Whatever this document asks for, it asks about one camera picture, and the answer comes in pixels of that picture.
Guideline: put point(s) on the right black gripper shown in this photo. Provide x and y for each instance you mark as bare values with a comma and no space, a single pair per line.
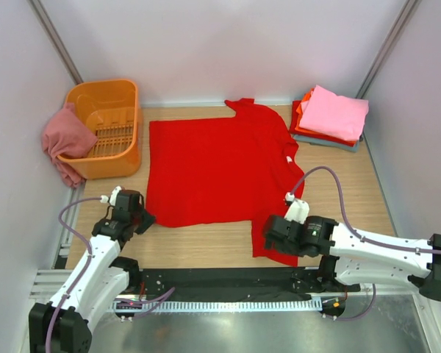
275,235

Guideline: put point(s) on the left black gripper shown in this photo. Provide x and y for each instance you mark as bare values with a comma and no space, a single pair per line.
143,219

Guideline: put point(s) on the red t shirt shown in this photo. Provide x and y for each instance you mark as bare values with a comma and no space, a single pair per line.
294,120
220,170

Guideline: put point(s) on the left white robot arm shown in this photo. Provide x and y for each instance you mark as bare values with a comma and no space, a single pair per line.
67,321

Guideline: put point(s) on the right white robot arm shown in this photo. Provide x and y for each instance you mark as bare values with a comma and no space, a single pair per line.
353,256

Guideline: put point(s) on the folded grey t shirt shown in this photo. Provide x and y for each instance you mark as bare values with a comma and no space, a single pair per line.
319,142

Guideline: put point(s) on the dusty pink t shirt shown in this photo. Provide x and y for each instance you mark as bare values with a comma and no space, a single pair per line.
65,134

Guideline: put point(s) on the orange plastic basket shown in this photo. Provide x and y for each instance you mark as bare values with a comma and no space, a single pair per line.
110,110

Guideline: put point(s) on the folded red t shirt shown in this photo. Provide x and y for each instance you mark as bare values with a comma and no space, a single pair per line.
294,120

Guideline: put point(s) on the folded pink t shirt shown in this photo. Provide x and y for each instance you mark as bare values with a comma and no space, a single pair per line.
330,114

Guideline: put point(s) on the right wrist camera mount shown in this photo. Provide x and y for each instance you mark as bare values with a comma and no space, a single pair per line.
298,209

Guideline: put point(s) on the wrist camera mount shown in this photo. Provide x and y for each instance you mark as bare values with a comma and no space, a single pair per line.
298,209
111,198

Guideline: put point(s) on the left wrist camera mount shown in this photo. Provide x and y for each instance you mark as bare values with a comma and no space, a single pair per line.
111,198

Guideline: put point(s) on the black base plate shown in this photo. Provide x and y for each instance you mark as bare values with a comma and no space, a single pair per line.
298,280

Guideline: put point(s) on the white slotted cable duct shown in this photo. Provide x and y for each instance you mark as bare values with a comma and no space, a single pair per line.
314,304

